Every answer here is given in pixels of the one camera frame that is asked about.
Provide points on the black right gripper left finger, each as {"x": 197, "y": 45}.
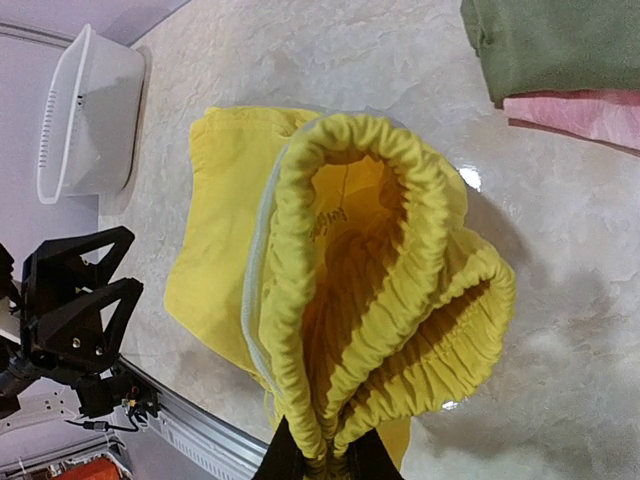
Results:
{"x": 283, "y": 460}

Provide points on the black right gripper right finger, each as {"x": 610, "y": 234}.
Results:
{"x": 368, "y": 459}

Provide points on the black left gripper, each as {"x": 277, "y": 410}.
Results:
{"x": 70, "y": 336}

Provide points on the yellow garment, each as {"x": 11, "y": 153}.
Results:
{"x": 328, "y": 257}

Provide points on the green sleeveless shirt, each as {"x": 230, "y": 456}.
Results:
{"x": 563, "y": 46}

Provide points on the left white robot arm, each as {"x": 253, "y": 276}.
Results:
{"x": 65, "y": 391}

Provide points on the white plastic laundry basket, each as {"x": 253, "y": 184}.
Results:
{"x": 90, "y": 119}

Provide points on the pink folded shorts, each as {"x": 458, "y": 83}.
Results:
{"x": 604, "y": 116}

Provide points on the aluminium front rail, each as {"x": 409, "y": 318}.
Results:
{"x": 219, "y": 448}

